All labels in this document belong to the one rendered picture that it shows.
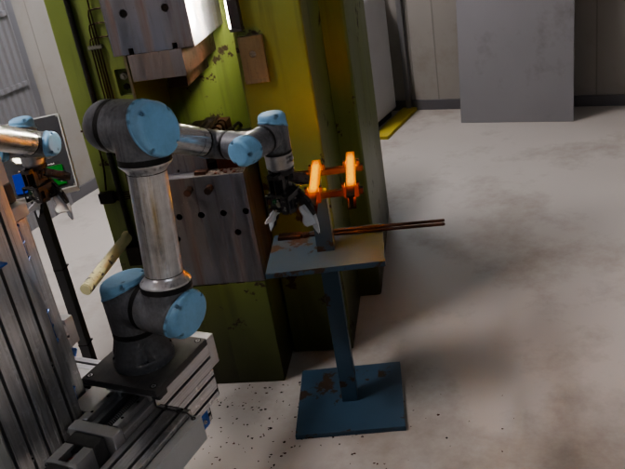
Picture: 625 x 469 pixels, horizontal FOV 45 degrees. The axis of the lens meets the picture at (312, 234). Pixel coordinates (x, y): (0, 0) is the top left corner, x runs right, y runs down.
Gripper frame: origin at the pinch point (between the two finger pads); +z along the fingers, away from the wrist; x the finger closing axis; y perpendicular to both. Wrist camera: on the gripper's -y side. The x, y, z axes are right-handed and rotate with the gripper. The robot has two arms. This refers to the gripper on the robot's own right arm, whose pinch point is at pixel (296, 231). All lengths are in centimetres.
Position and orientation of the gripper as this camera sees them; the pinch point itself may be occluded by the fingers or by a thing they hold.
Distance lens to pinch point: 213.3
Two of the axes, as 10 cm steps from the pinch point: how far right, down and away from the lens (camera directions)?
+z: 1.5, 9.0, 4.2
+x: 9.0, 0.5, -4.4
